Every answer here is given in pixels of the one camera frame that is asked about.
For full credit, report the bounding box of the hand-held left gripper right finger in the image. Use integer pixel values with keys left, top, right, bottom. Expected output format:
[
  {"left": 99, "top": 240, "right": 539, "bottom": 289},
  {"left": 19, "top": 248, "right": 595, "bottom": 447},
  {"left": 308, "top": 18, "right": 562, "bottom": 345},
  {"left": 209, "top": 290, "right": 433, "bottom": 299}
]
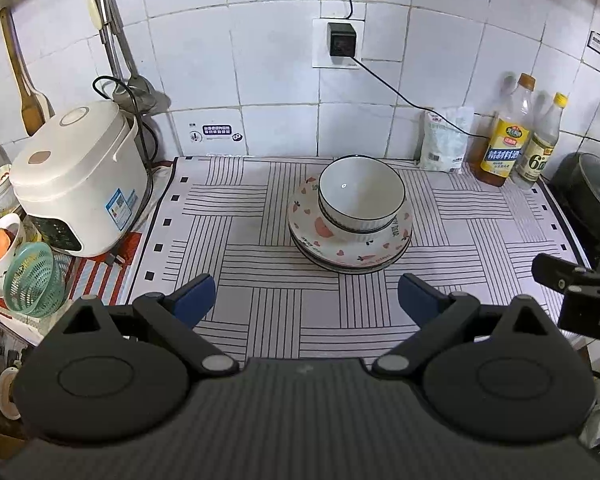
[{"left": 371, "top": 273, "right": 555, "bottom": 380}]

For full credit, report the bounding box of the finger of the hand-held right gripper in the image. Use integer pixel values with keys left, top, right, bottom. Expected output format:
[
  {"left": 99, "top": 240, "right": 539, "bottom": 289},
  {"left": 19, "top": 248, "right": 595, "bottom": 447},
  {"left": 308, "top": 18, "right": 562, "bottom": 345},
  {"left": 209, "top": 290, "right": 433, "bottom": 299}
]
[{"left": 532, "top": 252, "right": 593, "bottom": 293}]

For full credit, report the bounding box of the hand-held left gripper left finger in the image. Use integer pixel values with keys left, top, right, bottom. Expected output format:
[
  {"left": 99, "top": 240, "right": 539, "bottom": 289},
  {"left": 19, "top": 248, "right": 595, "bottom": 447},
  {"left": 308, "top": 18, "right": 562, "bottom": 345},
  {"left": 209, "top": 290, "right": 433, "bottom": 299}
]
[{"left": 60, "top": 274, "right": 240, "bottom": 377}]

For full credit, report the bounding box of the white bowl with dark rim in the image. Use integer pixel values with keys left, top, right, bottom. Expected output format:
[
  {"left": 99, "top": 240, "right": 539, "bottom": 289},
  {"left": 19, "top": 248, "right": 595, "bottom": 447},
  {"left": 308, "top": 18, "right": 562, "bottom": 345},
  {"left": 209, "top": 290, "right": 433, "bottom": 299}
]
[{"left": 317, "top": 155, "right": 407, "bottom": 235}]

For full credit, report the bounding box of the strawberry pattern plate stack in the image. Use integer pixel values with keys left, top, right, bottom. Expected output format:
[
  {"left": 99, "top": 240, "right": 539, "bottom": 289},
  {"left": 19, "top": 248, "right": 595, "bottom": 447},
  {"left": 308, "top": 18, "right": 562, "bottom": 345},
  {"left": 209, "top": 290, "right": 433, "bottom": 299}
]
[{"left": 286, "top": 175, "right": 414, "bottom": 268}]

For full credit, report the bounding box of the striped table mat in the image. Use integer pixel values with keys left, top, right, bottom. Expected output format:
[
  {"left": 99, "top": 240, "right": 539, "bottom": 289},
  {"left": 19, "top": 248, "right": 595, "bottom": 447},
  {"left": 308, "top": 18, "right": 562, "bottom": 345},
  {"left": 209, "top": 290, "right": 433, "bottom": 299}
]
[{"left": 115, "top": 155, "right": 593, "bottom": 366}]

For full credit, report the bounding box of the dark wok with lid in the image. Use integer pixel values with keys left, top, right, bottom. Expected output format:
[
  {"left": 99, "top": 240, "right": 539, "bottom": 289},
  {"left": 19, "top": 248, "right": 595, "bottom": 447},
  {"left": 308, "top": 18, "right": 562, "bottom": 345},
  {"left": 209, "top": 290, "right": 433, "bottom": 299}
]
[{"left": 550, "top": 152, "right": 600, "bottom": 261}]

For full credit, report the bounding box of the shiny metal vessel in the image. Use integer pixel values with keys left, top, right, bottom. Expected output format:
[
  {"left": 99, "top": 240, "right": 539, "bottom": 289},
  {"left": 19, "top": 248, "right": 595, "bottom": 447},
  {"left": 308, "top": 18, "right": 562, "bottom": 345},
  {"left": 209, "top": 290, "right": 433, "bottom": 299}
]
[{"left": 577, "top": 370, "right": 600, "bottom": 453}]

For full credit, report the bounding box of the red striped cloth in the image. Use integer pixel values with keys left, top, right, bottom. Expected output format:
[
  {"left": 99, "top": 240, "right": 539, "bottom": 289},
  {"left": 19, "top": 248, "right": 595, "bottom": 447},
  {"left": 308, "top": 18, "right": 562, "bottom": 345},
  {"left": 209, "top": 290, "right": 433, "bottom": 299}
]
[{"left": 0, "top": 232, "right": 143, "bottom": 316}]

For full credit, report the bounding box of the white label vinegar bottle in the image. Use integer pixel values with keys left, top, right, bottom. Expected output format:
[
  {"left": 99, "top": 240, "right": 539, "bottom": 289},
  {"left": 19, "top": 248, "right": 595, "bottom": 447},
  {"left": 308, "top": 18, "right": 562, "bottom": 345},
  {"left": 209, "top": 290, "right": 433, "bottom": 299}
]
[{"left": 511, "top": 92, "right": 568, "bottom": 190}]

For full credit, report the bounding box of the yellow label cooking wine bottle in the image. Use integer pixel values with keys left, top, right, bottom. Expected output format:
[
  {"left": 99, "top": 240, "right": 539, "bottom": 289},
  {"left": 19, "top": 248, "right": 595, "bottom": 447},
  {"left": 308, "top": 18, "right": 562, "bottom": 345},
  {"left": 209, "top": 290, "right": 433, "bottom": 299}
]
[{"left": 480, "top": 73, "right": 537, "bottom": 187}]

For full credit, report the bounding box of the white seasoning bag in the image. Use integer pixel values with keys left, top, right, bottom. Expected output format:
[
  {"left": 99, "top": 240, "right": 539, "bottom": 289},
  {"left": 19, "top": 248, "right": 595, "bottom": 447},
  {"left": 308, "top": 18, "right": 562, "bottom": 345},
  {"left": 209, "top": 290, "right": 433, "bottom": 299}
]
[{"left": 420, "top": 107, "right": 476, "bottom": 173}]

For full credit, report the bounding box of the green plastic colander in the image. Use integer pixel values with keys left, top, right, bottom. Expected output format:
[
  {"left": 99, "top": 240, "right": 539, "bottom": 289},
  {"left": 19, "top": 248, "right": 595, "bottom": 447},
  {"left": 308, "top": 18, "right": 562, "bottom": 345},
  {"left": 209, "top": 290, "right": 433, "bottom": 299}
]
[{"left": 4, "top": 241, "right": 68, "bottom": 318}]

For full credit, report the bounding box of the white rice cooker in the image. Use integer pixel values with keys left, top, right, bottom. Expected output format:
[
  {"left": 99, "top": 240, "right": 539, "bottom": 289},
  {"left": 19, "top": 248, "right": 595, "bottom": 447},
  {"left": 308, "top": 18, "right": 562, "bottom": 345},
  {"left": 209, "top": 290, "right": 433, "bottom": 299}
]
[{"left": 9, "top": 100, "right": 151, "bottom": 258}]

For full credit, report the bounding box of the orange carrot piece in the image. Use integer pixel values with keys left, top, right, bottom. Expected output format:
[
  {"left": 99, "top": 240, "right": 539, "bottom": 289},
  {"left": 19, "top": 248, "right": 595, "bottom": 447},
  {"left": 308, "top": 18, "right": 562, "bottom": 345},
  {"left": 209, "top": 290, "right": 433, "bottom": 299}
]
[{"left": 0, "top": 227, "right": 18, "bottom": 262}]

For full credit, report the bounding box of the white round object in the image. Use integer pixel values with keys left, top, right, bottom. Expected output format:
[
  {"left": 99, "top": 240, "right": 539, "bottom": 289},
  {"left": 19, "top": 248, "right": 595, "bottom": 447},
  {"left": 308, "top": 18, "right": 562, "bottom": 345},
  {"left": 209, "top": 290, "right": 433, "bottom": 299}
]
[{"left": 0, "top": 365, "right": 23, "bottom": 421}]

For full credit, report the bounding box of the steel ladle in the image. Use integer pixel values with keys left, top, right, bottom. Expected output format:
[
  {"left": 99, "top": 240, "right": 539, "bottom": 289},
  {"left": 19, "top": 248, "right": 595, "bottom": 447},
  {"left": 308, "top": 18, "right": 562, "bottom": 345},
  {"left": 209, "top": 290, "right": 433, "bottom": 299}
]
[{"left": 100, "top": 0, "right": 171, "bottom": 116}]

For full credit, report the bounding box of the small printed bowl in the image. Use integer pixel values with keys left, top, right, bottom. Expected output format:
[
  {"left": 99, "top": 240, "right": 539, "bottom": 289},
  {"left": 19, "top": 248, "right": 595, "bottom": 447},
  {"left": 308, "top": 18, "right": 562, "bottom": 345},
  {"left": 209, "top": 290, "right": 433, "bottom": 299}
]
[{"left": 0, "top": 170, "right": 18, "bottom": 211}]

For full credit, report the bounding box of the wooden spatula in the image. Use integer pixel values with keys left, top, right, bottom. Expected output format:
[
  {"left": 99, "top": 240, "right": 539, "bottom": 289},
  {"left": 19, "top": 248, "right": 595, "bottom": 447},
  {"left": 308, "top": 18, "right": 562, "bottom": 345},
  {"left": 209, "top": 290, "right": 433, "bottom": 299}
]
[{"left": 0, "top": 7, "right": 48, "bottom": 136}]

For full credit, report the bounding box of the black charger plug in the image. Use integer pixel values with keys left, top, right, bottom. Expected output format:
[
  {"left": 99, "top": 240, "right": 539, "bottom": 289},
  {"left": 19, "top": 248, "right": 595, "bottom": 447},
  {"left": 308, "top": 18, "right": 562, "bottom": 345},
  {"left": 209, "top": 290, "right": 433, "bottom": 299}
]
[{"left": 328, "top": 22, "right": 357, "bottom": 58}]

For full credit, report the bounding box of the black rice cooker cord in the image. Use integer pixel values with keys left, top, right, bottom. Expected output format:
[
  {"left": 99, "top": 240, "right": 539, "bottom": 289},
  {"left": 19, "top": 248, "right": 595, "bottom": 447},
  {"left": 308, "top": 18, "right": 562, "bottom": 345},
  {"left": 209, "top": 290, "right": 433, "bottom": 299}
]
[{"left": 92, "top": 76, "right": 158, "bottom": 266}]

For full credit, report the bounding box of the wide wall sticker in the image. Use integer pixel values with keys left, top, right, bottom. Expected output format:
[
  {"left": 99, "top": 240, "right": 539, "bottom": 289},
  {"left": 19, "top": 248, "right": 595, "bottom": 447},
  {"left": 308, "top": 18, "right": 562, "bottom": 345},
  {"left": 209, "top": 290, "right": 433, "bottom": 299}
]
[{"left": 187, "top": 121, "right": 246, "bottom": 145}]

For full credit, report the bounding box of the white wall socket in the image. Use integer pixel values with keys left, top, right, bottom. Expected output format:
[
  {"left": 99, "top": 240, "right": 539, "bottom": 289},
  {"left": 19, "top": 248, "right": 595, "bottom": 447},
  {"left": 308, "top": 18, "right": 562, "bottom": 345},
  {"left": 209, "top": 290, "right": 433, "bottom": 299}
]
[{"left": 312, "top": 17, "right": 366, "bottom": 69}]

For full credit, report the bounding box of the cream handled steel utensil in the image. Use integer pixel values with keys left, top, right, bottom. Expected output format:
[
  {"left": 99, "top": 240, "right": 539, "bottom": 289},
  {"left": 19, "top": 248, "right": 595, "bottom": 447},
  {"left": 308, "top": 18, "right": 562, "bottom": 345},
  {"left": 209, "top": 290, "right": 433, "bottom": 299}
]
[{"left": 83, "top": 0, "right": 131, "bottom": 81}]

